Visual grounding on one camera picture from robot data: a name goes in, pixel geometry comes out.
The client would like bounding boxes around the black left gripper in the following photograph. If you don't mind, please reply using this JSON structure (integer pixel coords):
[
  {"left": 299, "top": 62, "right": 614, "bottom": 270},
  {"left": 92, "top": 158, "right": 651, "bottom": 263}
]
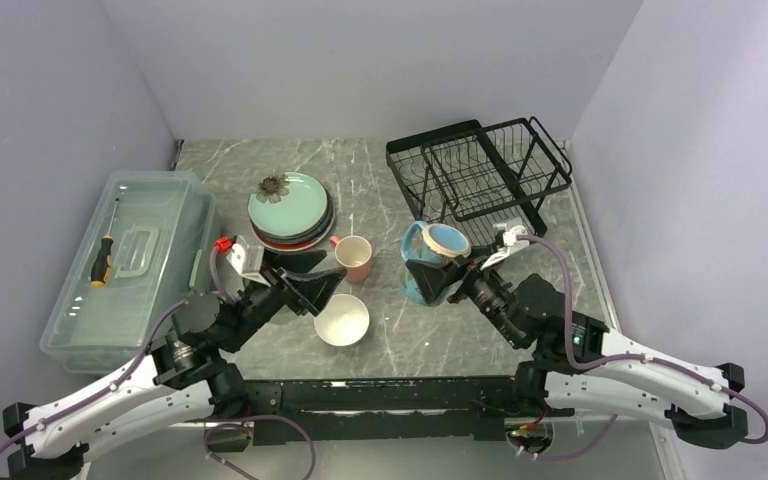
[{"left": 221, "top": 245, "right": 348, "bottom": 353}]

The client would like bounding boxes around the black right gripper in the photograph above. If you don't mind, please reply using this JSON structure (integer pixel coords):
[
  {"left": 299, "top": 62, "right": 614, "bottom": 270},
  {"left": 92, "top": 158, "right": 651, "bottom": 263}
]
[{"left": 409, "top": 240, "right": 525, "bottom": 347}]

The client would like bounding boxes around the blue mug orange inside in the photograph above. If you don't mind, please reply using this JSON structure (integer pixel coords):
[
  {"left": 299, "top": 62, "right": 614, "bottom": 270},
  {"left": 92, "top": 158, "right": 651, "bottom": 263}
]
[{"left": 400, "top": 220, "right": 472, "bottom": 306}]

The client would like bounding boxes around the pink mug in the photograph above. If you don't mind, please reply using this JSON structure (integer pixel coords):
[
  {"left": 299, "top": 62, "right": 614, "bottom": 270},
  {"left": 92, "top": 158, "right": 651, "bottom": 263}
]
[{"left": 329, "top": 235, "right": 373, "bottom": 284}]

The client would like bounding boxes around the white bowl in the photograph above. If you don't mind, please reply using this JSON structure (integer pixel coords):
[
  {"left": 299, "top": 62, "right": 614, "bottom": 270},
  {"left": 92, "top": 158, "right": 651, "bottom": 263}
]
[{"left": 314, "top": 294, "right": 370, "bottom": 347}]

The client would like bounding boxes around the light blue flower plate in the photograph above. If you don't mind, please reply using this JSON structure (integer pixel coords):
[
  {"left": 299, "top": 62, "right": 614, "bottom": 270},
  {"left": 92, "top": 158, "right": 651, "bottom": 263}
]
[{"left": 247, "top": 172, "right": 329, "bottom": 238}]

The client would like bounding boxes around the black wire dish rack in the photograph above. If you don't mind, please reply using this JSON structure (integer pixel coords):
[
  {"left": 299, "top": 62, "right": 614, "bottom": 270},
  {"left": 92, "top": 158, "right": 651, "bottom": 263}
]
[{"left": 385, "top": 117, "right": 573, "bottom": 246}]

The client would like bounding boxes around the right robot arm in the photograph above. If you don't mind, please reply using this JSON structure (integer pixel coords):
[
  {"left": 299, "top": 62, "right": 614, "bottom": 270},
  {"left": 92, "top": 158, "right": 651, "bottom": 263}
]
[{"left": 405, "top": 257, "right": 749, "bottom": 450}]

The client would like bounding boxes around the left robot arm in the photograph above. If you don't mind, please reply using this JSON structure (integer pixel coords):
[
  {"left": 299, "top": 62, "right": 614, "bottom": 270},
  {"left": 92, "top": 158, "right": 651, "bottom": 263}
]
[{"left": 0, "top": 250, "right": 346, "bottom": 479}]

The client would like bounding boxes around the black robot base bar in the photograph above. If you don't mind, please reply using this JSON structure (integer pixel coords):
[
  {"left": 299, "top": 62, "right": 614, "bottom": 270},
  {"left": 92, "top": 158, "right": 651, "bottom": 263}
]
[{"left": 209, "top": 375, "right": 551, "bottom": 446}]

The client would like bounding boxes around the red rimmed bottom plate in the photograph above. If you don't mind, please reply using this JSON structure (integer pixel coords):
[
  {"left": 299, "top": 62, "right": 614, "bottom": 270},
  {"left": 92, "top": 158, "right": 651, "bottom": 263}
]
[{"left": 251, "top": 216, "right": 335, "bottom": 253}]

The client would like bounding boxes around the dark teal plate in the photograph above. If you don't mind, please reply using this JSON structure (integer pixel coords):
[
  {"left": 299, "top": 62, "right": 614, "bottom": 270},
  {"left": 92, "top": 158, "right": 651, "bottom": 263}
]
[{"left": 250, "top": 200, "right": 334, "bottom": 245}]

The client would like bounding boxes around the clear plastic storage box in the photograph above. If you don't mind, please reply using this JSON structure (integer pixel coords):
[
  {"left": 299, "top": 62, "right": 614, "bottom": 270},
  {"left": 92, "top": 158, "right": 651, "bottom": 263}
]
[{"left": 39, "top": 171, "right": 221, "bottom": 376}]

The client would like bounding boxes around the yellow black screwdriver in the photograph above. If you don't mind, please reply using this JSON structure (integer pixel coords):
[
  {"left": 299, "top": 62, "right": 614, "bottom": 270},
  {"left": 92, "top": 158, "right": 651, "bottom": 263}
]
[{"left": 90, "top": 197, "right": 120, "bottom": 287}]

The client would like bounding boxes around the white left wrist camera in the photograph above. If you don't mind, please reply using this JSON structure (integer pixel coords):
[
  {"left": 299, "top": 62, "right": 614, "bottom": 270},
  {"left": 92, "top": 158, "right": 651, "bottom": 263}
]
[{"left": 214, "top": 235, "right": 268, "bottom": 285}]

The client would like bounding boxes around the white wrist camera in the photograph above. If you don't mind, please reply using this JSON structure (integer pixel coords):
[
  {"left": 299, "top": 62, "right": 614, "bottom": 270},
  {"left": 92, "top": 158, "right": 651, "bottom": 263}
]
[
  {"left": 480, "top": 218, "right": 530, "bottom": 270},
  {"left": 214, "top": 235, "right": 268, "bottom": 285}
]

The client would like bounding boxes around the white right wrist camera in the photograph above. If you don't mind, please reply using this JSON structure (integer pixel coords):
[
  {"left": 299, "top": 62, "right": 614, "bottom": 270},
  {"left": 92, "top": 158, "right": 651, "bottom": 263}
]
[{"left": 480, "top": 218, "right": 530, "bottom": 270}]

